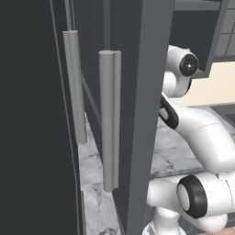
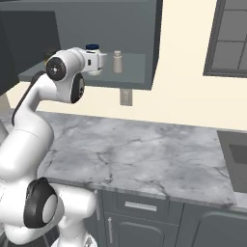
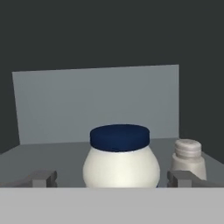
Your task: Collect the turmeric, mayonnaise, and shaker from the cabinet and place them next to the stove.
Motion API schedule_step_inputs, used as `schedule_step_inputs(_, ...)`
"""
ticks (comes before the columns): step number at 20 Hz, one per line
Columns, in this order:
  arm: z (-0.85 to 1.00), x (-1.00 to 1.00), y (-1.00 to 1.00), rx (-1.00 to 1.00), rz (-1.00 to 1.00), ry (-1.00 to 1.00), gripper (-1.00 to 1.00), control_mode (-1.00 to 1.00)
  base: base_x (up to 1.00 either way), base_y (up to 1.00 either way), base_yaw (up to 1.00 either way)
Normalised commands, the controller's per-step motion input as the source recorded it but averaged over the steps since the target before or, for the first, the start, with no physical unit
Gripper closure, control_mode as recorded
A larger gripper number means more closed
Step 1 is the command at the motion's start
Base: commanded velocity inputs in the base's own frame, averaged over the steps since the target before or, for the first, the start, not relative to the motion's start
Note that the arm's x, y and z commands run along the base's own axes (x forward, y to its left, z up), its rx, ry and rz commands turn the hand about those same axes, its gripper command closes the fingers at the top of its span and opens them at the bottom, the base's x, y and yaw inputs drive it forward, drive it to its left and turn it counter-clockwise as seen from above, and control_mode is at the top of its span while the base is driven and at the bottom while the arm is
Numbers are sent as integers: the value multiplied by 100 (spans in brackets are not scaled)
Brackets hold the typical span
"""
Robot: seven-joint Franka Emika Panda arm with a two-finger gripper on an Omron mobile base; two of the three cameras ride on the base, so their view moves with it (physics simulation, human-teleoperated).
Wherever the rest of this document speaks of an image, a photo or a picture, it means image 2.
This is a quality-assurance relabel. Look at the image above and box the dark turmeric jar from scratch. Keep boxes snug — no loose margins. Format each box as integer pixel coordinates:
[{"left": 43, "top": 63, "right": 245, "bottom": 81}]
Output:
[{"left": 42, "top": 47, "right": 58, "bottom": 62}]

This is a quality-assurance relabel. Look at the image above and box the grey wall outlet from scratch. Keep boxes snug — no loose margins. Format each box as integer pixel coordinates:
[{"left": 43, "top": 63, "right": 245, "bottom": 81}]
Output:
[{"left": 120, "top": 88, "right": 133, "bottom": 107}]

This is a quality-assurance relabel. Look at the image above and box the grey framed window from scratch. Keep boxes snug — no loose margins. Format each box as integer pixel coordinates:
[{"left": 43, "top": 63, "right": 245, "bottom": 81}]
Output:
[{"left": 203, "top": 0, "right": 247, "bottom": 78}]

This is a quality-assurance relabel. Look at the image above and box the dark grey wall cabinet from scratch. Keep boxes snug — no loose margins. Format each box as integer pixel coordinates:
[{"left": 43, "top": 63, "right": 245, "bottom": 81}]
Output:
[{"left": 0, "top": 0, "right": 164, "bottom": 92}]

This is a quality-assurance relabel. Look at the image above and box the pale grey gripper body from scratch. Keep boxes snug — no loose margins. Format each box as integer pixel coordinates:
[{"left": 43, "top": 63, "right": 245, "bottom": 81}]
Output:
[{"left": 96, "top": 52, "right": 108, "bottom": 71}]

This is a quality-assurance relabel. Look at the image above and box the dark grey drawer front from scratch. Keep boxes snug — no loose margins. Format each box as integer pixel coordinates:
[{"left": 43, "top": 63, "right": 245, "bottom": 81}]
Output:
[{"left": 115, "top": 190, "right": 169, "bottom": 224}]

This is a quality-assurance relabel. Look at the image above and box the grey shaker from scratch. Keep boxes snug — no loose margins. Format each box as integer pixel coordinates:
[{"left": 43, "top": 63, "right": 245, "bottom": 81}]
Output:
[{"left": 112, "top": 49, "right": 124, "bottom": 74}]

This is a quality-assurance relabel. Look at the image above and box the dark grey base cupboard door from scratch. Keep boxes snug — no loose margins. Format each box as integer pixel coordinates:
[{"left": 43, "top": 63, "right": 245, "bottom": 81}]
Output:
[
  {"left": 103, "top": 212, "right": 179, "bottom": 247},
  {"left": 182, "top": 203, "right": 247, "bottom": 247},
  {"left": 84, "top": 188, "right": 107, "bottom": 247}
]

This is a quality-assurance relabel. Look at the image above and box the grey sink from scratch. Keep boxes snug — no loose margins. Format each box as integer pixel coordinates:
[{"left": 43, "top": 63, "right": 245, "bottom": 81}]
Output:
[{"left": 216, "top": 129, "right": 247, "bottom": 195}]

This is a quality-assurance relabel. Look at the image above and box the silver cupboard door handle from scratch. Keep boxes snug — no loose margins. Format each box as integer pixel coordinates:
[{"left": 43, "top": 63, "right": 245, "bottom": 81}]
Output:
[
  {"left": 107, "top": 216, "right": 114, "bottom": 244},
  {"left": 94, "top": 189, "right": 101, "bottom": 222}
]

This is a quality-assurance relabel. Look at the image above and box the dark grey narrow cabinet door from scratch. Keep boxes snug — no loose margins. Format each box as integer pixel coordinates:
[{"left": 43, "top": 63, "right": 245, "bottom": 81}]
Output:
[{"left": 150, "top": 0, "right": 164, "bottom": 92}]

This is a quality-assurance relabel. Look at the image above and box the white mayonnaise jar blue lid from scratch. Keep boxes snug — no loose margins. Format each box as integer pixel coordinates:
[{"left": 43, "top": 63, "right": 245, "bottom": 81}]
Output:
[{"left": 85, "top": 43, "right": 104, "bottom": 77}]

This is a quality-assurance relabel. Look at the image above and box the dark grey wide cabinet door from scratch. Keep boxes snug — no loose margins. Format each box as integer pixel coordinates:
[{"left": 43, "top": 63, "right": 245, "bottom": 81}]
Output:
[{"left": 0, "top": 10, "right": 63, "bottom": 96}]

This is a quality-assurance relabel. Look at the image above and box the silver drawer handle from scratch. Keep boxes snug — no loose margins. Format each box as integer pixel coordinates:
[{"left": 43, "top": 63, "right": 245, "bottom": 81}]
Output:
[{"left": 123, "top": 201, "right": 158, "bottom": 213}]

